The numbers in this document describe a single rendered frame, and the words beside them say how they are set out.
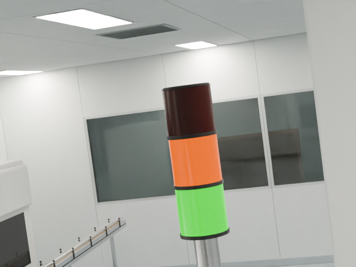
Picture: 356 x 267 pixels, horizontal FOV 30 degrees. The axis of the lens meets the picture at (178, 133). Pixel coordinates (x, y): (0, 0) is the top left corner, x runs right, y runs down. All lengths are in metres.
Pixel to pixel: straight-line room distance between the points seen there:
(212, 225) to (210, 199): 0.03
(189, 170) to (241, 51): 8.04
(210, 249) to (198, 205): 0.05
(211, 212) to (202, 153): 0.06
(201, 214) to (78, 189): 8.74
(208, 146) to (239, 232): 8.26
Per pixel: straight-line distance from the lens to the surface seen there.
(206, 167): 0.65
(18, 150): 9.68
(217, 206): 0.66
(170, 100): 0.65
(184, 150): 0.65
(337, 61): 2.06
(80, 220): 9.46
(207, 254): 0.67
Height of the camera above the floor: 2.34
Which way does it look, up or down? 3 degrees down
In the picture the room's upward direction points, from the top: 7 degrees counter-clockwise
